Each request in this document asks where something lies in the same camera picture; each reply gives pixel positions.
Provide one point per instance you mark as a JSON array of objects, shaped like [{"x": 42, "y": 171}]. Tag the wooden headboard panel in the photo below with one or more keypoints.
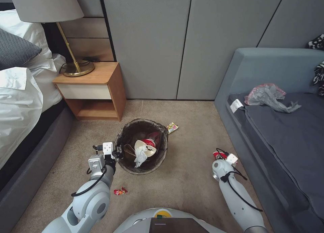
[{"x": 86, "y": 30}]

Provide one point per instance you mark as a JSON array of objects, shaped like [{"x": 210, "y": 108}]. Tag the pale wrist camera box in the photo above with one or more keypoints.
[
  {"x": 107, "y": 147},
  {"x": 232, "y": 158}
]

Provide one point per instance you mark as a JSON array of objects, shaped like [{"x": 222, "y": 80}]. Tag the crumpled white tissue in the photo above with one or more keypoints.
[{"x": 140, "y": 157}]

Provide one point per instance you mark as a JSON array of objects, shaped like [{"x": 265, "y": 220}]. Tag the dark grey pillow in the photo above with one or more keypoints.
[{"x": 15, "y": 51}]

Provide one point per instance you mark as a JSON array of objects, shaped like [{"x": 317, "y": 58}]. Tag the dark red snack bag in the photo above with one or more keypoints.
[{"x": 154, "y": 137}]

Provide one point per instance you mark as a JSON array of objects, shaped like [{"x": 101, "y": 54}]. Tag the white red paper bowl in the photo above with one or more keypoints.
[{"x": 148, "y": 145}]

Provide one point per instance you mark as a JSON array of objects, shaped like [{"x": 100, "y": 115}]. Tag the grey blue sofa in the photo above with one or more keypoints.
[{"x": 243, "y": 73}]

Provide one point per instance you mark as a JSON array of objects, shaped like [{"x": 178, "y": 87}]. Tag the wooden nightstand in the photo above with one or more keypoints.
[{"x": 101, "y": 83}]

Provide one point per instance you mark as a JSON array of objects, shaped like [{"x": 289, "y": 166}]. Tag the yellow green snack wrapper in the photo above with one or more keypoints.
[{"x": 173, "y": 127}]

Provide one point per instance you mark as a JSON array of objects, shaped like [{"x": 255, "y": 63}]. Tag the brass table lamp grey shade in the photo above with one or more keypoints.
[{"x": 45, "y": 5}]

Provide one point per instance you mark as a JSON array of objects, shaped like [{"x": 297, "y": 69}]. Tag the white robot front shell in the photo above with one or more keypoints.
[{"x": 174, "y": 221}]

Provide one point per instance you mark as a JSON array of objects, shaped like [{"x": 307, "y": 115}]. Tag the small red candy wrapper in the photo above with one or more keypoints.
[{"x": 120, "y": 191}]

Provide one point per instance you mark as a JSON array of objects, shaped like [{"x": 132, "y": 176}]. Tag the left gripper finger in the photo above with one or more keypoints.
[
  {"x": 97, "y": 147},
  {"x": 120, "y": 151}
]

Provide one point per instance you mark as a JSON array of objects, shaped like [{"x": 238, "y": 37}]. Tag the white duvet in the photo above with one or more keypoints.
[{"x": 17, "y": 104}]

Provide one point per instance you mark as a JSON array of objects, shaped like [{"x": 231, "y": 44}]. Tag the grey bed frame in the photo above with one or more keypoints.
[{"x": 30, "y": 167}]

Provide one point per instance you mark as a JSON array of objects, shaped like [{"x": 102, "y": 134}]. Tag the dark round trash bin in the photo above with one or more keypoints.
[{"x": 131, "y": 131}]

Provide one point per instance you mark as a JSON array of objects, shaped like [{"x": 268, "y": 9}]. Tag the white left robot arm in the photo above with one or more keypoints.
[{"x": 91, "y": 202}]

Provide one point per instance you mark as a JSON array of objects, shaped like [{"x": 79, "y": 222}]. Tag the dark grey sofa cushion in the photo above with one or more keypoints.
[{"x": 286, "y": 147}]

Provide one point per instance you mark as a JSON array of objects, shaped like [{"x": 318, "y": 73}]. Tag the white cushion label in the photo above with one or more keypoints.
[{"x": 236, "y": 105}]

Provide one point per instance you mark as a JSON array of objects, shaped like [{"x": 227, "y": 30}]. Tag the grey pink plastic bag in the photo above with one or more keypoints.
[{"x": 265, "y": 95}]

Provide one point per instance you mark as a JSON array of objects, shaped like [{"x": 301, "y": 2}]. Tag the black white patterned cloth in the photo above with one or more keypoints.
[
  {"x": 317, "y": 42},
  {"x": 320, "y": 77}
]

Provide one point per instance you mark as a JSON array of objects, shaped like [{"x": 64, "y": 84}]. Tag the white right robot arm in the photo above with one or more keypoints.
[{"x": 235, "y": 192}]

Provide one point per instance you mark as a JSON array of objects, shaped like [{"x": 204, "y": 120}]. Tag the white pillow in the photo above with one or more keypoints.
[{"x": 30, "y": 33}]

